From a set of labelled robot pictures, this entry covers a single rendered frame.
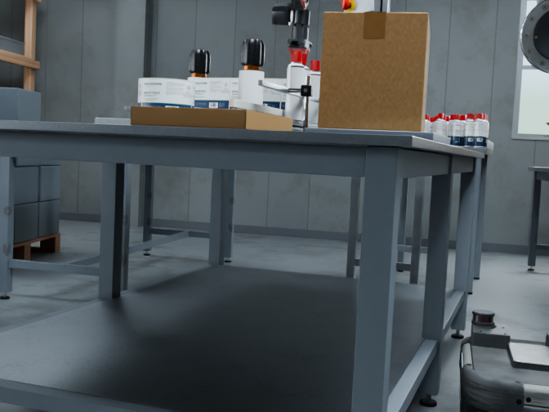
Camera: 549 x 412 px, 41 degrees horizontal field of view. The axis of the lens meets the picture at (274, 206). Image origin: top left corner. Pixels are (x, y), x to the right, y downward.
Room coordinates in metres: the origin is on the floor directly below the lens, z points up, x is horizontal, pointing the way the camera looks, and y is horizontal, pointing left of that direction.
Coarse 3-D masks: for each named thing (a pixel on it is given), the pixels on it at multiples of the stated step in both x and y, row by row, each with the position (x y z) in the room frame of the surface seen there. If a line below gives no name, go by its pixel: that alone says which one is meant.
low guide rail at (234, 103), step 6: (234, 102) 1.84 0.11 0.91; (240, 102) 1.87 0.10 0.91; (246, 102) 1.91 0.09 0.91; (240, 108) 1.88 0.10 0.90; (246, 108) 1.91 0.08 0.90; (252, 108) 1.95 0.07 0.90; (258, 108) 1.99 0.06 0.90; (264, 108) 2.04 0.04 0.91; (270, 108) 2.09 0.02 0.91; (276, 114) 2.13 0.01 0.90; (282, 114) 2.18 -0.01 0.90
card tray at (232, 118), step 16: (144, 112) 1.55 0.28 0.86; (160, 112) 1.54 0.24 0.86; (176, 112) 1.52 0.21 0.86; (192, 112) 1.51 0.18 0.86; (208, 112) 1.50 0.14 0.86; (224, 112) 1.49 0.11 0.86; (240, 112) 1.48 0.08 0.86; (256, 112) 1.53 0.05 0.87; (240, 128) 1.48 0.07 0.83; (256, 128) 1.53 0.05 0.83; (272, 128) 1.63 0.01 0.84; (288, 128) 1.73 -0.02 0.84
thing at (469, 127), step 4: (468, 116) 4.49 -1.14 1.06; (472, 116) 4.49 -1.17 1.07; (468, 120) 4.48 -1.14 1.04; (472, 120) 4.48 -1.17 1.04; (468, 124) 4.48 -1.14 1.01; (472, 124) 4.48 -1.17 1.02; (468, 128) 4.48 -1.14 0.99; (472, 128) 4.48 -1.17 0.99; (468, 132) 4.48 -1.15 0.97; (472, 132) 4.48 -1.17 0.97; (468, 136) 4.48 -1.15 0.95; (472, 136) 4.48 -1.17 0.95; (464, 140) 4.50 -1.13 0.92; (468, 140) 4.48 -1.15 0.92; (472, 140) 4.49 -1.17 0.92; (464, 144) 4.50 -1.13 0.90; (468, 144) 4.48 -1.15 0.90; (472, 144) 4.49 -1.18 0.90
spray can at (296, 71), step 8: (296, 56) 2.16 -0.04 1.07; (296, 64) 2.16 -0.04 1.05; (288, 72) 2.16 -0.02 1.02; (296, 72) 2.15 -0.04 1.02; (304, 72) 2.17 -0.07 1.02; (288, 80) 2.16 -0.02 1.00; (296, 80) 2.15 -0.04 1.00; (288, 96) 2.16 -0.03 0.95; (296, 96) 2.15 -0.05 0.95; (288, 104) 2.16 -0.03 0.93; (296, 104) 2.15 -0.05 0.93; (288, 112) 2.16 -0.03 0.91; (296, 112) 2.15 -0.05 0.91; (296, 120) 2.15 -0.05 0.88
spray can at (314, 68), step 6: (312, 60) 2.36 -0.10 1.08; (318, 60) 2.36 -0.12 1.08; (312, 66) 2.36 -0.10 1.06; (318, 66) 2.36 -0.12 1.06; (312, 72) 2.35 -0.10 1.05; (318, 72) 2.36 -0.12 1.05; (312, 78) 2.35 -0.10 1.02; (318, 78) 2.35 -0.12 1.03; (312, 84) 2.35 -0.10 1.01; (318, 84) 2.35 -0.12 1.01; (318, 90) 2.35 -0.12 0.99; (318, 96) 2.35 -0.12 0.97; (312, 102) 2.35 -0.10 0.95; (312, 108) 2.35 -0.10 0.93; (318, 108) 2.35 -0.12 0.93; (312, 114) 2.35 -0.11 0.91; (318, 114) 2.35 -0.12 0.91; (312, 120) 2.35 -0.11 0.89
